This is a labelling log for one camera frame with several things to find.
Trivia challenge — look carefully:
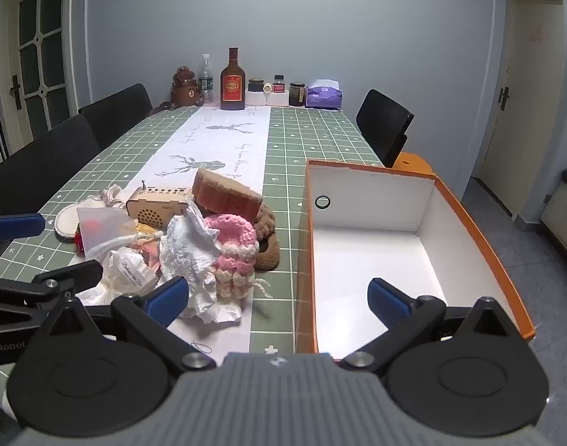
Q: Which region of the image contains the white plastic bag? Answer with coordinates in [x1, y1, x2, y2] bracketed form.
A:
[76, 246, 162, 308]

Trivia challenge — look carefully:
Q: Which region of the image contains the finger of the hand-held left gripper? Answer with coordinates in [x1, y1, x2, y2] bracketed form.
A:
[0, 210, 46, 243]
[0, 260, 104, 321]

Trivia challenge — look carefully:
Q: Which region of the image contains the beige sofa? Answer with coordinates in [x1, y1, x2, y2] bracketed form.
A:
[541, 181, 567, 266]

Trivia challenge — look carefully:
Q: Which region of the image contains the wooden radio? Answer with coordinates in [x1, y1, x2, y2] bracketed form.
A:
[125, 180, 193, 232]

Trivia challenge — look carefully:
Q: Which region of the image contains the white deer-print table runner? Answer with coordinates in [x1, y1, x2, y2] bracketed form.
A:
[141, 104, 271, 368]

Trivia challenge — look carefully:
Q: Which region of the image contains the cream plain door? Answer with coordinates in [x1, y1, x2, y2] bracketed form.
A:
[471, 0, 567, 233]

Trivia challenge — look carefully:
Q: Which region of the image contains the white box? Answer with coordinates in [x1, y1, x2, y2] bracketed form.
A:
[245, 90, 291, 107]

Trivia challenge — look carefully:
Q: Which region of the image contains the brown bottle with red label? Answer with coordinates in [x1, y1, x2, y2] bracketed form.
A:
[219, 47, 245, 111]

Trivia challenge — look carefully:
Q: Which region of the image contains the brown sponge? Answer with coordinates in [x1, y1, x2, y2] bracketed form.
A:
[191, 168, 264, 224]

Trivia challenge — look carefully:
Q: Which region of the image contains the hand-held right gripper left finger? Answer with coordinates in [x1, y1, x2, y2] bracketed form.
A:
[41, 277, 216, 372]

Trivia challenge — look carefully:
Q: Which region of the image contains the brown plush bear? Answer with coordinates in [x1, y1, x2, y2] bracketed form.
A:
[253, 203, 281, 272]

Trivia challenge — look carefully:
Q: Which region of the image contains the brown bear-shaped bottle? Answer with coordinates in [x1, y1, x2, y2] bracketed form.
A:
[160, 66, 204, 110]

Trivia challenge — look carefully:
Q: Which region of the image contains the orange stool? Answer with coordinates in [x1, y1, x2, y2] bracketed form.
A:
[392, 151, 436, 177]

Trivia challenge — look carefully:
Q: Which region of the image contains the glass-paned door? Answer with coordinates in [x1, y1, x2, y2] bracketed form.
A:
[0, 0, 73, 146]

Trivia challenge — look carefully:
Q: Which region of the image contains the white paper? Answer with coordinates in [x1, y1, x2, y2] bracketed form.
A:
[159, 202, 247, 323]

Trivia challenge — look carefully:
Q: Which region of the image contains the clear bag with red contents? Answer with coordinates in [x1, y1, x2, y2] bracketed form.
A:
[74, 207, 138, 261]

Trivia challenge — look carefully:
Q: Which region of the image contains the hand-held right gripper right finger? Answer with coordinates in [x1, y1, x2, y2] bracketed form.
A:
[341, 278, 521, 372]

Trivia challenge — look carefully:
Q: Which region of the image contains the black chair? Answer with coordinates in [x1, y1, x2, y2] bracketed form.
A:
[356, 89, 415, 168]
[0, 114, 101, 217]
[78, 84, 153, 150]

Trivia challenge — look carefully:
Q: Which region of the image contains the small yellow packet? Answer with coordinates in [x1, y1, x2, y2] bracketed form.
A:
[135, 222, 165, 242]

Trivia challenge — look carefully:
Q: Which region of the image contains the pink crocheted doll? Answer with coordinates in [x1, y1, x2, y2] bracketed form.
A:
[203, 214, 259, 298]

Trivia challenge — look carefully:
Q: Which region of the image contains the purple tissue pack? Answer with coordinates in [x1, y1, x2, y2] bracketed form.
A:
[306, 79, 345, 110]

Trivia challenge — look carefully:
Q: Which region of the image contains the orange cardboard box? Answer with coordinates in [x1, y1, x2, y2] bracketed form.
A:
[295, 159, 536, 356]

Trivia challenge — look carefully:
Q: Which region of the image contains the clear water bottle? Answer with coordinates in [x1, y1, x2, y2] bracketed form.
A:
[198, 54, 215, 104]

